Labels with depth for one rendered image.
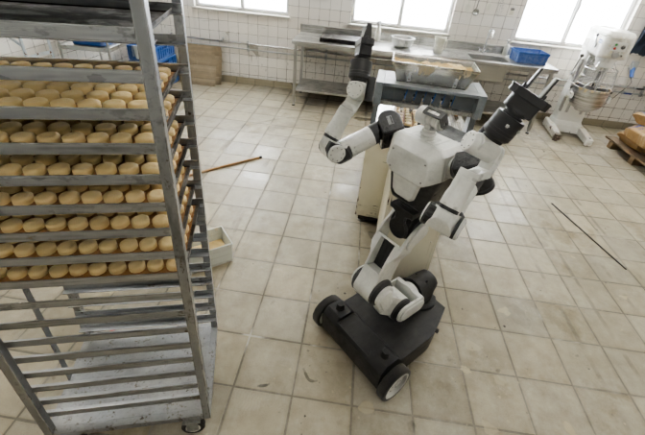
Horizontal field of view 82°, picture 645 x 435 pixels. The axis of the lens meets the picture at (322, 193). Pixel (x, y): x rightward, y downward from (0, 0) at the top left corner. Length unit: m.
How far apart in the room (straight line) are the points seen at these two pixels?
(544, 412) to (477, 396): 0.33
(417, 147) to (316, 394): 1.33
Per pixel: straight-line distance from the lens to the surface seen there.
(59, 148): 1.10
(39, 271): 1.45
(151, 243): 1.28
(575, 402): 2.60
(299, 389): 2.13
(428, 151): 1.45
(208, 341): 2.12
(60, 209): 1.21
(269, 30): 6.04
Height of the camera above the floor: 1.86
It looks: 33 degrees down
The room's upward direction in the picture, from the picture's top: 6 degrees clockwise
